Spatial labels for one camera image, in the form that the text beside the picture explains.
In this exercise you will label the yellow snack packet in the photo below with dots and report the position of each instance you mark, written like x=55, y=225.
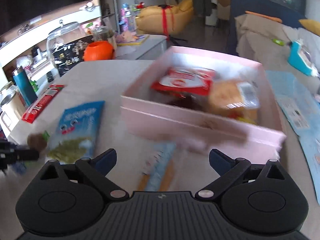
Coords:
x=245, y=120

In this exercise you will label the round bread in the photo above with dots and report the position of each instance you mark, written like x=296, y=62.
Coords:
x=232, y=95

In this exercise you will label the pink plush toy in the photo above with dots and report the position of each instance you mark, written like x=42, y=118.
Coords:
x=126, y=37

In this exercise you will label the pink cardboard box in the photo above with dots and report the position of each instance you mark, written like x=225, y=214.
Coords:
x=185, y=119

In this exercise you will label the teal water bottle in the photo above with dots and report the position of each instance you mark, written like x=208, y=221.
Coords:
x=24, y=86

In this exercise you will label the black tea box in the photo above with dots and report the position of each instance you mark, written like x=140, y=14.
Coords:
x=67, y=56

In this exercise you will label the large glass jar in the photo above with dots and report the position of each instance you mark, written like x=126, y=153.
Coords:
x=61, y=36

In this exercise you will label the yellow cushion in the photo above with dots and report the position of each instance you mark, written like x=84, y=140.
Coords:
x=311, y=25

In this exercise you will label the red white snack bag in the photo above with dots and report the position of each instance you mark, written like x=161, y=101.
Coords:
x=181, y=80

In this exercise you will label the long orange biscuit pack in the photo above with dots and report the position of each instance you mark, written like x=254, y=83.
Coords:
x=159, y=169

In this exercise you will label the yellow leather armchair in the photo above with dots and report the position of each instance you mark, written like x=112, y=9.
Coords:
x=165, y=19

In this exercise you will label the black remote control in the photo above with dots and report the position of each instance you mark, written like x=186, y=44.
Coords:
x=50, y=77

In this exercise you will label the grey covered sofa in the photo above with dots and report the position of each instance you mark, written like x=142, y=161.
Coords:
x=269, y=42

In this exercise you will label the blue fish tank cabinet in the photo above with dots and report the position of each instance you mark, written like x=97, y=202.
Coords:
x=289, y=13

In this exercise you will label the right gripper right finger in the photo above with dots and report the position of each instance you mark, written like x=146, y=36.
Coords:
x=231, y=172

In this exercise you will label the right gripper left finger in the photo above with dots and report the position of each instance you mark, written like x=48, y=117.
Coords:
x=93, y=173

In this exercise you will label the red long snack packet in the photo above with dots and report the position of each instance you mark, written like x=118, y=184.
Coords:
x=33, y=112

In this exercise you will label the blue cartoon play mat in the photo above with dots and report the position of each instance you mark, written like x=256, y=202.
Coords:
x=302, y=112

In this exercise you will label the orange pumpkin container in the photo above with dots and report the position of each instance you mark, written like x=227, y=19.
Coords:
x=100, y=50

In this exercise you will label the blue seaweed snack bag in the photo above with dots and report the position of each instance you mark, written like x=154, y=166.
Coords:
x=76, y=133

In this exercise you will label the white coffee table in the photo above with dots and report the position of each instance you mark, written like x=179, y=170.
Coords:
x=153, y=47

